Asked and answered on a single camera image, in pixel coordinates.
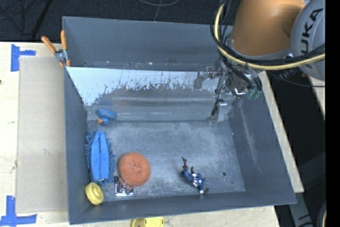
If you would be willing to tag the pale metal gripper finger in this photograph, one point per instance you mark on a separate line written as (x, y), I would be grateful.
(203, 80)
(220, 113)

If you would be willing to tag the grey metal bin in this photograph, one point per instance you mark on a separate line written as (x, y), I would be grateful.
(170, 141)

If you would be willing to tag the blue and brown toy figure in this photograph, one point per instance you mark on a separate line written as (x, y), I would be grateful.
(193, 177)

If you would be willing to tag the blue toy duck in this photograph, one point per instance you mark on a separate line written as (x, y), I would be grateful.
(106, 114)

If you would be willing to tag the orange scouring pad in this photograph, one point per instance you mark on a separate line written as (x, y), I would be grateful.
(134, 168)

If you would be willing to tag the blue chenille duster cloth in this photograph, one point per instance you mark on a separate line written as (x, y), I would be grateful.
(99, 156)

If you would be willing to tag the yellow round plastic piece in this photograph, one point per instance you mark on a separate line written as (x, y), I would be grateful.
(147, 222)

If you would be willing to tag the yellow spiral disc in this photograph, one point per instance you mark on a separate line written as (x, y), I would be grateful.
(94, 193)

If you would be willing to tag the pale wood board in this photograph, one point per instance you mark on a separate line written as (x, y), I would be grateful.
(40, 127)

